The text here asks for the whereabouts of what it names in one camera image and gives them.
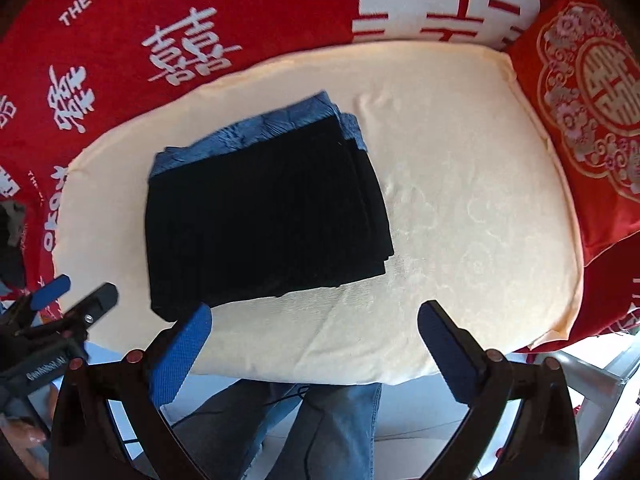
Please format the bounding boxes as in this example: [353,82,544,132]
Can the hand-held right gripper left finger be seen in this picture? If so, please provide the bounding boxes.
[48,302,213,480]

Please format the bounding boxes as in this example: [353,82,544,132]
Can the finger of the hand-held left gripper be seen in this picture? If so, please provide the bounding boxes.
[20,274,72,312]
[57,282,120,333]

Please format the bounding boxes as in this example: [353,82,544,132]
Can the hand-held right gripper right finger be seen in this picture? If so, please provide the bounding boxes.
[417,300,581,480]

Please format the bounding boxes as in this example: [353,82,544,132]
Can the black pants with blue waistband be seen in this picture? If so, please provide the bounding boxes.
[145,91,396,322]

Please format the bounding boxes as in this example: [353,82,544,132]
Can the person's left hand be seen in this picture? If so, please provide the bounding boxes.
[0,417,48,453]

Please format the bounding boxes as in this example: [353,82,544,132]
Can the dark cloth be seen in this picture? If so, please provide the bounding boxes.
[0,200,28,288]

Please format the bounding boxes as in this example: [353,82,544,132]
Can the person's blue jeans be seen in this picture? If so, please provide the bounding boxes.
[160,380,383,480]

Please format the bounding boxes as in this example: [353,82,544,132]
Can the cream blanket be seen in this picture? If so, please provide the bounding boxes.
[51,42,586,386]

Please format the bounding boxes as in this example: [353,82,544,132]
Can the red pillow with gold embroidery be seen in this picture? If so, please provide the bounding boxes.
[505,0,640,266]

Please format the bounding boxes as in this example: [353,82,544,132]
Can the red printed blanket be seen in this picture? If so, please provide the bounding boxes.
[0,0,640,346]

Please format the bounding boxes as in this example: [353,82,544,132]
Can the black cable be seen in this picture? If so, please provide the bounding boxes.
[122,384,323,480]

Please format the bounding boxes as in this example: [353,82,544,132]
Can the grey metal frame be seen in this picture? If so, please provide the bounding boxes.
[500,330,640,461]

